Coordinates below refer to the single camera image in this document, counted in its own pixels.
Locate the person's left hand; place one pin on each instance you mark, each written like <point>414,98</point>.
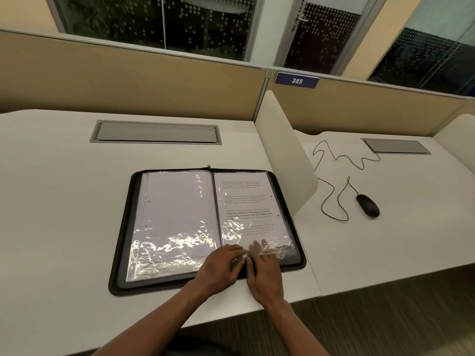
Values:
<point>217,268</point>

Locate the person's right hand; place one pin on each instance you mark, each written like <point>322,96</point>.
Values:
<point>265,279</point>

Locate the person's right fingers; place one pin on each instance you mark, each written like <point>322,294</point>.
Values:
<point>261,252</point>

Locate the person's left fingers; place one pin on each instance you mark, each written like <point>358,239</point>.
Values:
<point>237,255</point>

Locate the clear sleeve with printed sheet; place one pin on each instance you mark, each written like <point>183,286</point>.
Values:
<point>246,196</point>

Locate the person's right forearm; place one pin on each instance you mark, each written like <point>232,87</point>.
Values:
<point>297,329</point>

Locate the person's left forearm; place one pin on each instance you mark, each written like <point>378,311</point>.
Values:
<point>148,322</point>

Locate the clear sleeve with blank sheet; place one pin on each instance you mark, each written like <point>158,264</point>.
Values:
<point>174,211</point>

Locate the white curved desk divider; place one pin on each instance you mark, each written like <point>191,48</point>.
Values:
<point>456,140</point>
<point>282,151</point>

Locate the black computer mouse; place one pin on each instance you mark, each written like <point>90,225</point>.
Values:
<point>368,206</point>

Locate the black zip document folder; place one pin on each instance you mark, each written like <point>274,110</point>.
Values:
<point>120,255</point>

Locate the blue desk number sign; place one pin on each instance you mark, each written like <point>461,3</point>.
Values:
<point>297,80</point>

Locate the beige partition panel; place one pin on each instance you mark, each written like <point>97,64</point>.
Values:
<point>130,81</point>
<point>371,107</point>

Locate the glass door with dotted film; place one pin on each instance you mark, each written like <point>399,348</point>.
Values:
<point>319,37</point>

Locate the wide dotted glass window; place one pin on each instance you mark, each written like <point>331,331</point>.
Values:
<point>159,22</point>

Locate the narrow dotted glass window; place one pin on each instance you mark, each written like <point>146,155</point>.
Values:
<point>430,51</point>

